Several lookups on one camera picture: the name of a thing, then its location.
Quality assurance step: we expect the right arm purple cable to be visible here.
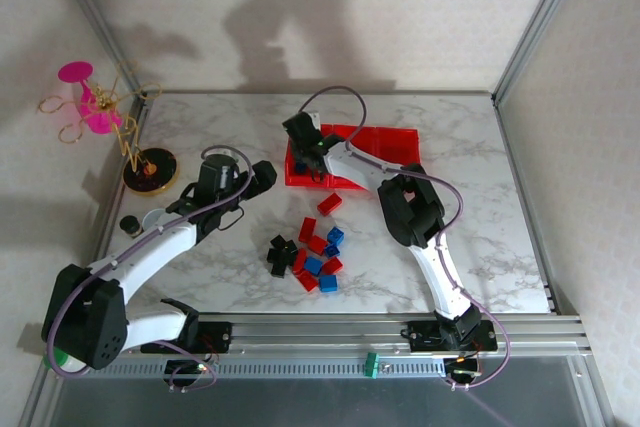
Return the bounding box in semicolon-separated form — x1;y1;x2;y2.
298;85;512;391

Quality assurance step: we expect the grey slotted cable duct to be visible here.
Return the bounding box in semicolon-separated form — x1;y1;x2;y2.
94;355;451;380

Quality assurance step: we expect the aluminium side frame rail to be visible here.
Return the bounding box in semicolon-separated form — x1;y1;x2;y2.
493;96;560;316
82;95;152;298

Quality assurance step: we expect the left gripper thin black cable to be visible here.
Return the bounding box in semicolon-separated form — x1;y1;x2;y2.
218;210;247;234

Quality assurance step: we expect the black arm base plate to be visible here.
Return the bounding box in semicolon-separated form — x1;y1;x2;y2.
142;320;234;355
406;318;498;354

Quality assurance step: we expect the small black connector box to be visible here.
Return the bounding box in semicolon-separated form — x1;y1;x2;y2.
443;357;482;379
163;358;212;379

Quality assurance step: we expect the gold wire glass rack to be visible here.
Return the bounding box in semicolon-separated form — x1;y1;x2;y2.
38;60;182;197

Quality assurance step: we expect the small black jar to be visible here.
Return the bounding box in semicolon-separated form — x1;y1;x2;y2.
119;215;145;239

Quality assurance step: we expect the white green round object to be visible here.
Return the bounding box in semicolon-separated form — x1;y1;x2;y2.
45;345;87;374

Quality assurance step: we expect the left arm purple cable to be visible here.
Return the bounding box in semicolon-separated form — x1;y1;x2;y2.
47;145;251;393

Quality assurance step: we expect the aluminium frame post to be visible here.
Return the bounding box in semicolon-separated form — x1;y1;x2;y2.
491;0;587;104
48;0;147;99

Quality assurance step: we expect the aluminium mounting rail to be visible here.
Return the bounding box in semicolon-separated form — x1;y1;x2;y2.
197;313;587;354

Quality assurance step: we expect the grey metal panel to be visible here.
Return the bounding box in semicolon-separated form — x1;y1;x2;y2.
47;374;599;427

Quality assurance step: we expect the pink plastic wine glass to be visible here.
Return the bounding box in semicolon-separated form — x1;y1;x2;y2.
57;61;124;137

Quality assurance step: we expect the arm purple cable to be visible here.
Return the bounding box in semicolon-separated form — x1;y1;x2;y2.
47;145;251;393
298;85;512;391

